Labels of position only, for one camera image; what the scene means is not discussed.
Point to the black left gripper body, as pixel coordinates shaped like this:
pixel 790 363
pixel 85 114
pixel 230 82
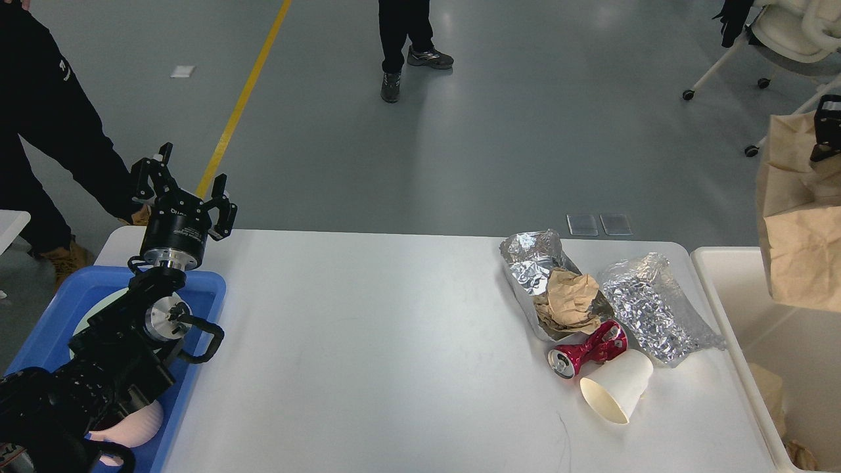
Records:
pixel 176 238

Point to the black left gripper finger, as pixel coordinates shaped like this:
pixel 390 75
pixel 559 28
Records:
pixel 222 227
pixel 155 186

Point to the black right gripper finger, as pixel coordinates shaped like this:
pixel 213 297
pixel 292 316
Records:
pixel 827 128

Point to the brown paper bag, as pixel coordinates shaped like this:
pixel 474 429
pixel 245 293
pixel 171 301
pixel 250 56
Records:
pixel 770 386
pixel 798 212

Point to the green plate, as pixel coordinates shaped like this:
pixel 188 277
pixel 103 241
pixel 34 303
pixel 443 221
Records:
pixel 83 323

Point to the pink mug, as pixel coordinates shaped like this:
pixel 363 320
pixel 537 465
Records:
pixel 135 430

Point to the brown paper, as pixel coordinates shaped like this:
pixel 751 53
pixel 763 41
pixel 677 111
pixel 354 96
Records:
pixel 565 305
pixel 800 456

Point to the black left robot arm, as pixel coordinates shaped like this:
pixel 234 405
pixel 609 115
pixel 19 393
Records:
pixel 120 360

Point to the white office chair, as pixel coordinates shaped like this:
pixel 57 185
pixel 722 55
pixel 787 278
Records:
pixel 801 37

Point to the person in tan boots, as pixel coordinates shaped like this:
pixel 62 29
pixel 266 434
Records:
pixel 43 104

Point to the white side table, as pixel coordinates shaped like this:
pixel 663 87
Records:
pixel 12 223

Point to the white plastic bin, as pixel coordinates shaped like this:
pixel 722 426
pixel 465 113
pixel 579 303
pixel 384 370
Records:
pixel 798 344

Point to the clear floor tile right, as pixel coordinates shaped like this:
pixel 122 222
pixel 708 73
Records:
pixel 616 224

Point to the clear floor tile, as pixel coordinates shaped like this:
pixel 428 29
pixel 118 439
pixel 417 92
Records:
pixel 616 224
pixel 583 225

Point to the clear plastic wrap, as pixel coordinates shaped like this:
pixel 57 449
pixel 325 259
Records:
pixel 649 302

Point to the person in grey sneakers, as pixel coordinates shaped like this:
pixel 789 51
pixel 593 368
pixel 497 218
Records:
pixel 406 36

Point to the clear floor tile left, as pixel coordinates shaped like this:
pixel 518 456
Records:
pixel 583 225

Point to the crumpled aluminium foil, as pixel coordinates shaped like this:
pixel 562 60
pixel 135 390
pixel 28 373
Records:
pixel 529 259

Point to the crushed red can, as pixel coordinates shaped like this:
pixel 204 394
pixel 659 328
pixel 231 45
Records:
pixel 604 344

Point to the white paper cup lying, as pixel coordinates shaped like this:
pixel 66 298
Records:
pixel 614 390

